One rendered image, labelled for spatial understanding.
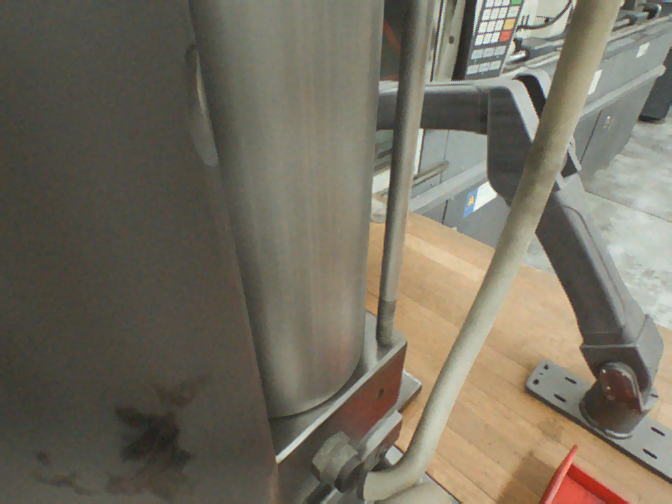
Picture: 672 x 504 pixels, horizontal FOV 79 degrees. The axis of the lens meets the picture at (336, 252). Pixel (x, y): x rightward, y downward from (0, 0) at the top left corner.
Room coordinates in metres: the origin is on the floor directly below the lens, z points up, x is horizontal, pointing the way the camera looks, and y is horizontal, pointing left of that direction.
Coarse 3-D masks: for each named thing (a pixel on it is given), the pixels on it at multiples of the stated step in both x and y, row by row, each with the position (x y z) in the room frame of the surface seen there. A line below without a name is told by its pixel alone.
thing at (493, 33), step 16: (464, 0) 1.17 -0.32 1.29; (480, 0) 1.13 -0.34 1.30; (496, 0) 1.15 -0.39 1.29; (512, 0) 1.18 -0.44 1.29; (480, 16) 1.13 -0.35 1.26; (496, 16) 1.16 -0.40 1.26; (512, 16) 1.19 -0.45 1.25; (480, 32) 1.14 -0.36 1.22; (496, 32) 1.17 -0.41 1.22; (512, 32) 1.21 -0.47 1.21; (448, 48) 1.20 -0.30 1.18; (480, 48) 1.16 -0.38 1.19; (496, 48) 1.19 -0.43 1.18; (448, 64) 1.19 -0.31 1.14; (480, 64) 1.17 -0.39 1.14; (496, 64) 1.20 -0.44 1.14
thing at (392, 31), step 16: (384, 0) 1.03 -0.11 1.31; (400, 0) 1.07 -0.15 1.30; (384, 16) 1.04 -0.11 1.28; (400, 16) 1.07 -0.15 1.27; (384, 32) 1.04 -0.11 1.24; (400, 32) 1.08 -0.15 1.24; (384, 48) 1.04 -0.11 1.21; (400, 48) 1.08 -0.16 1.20; (384, 64) 1.04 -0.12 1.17; (384, 80) 1.05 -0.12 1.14
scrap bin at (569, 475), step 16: (576, 448) 0.23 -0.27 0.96; (560, 464) 0.23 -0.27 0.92; (576, 464) 0.22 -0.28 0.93; (560, 480) 0.19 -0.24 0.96; (576, 480) 0.21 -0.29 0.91; (592, 480) 0.21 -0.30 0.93; (544, 496) 0.19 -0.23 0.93; (560, 496) 0.20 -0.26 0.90; (576, 496) 0.20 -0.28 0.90; (592, 496) 0.20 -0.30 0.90; (608, 496) 0.19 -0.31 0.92
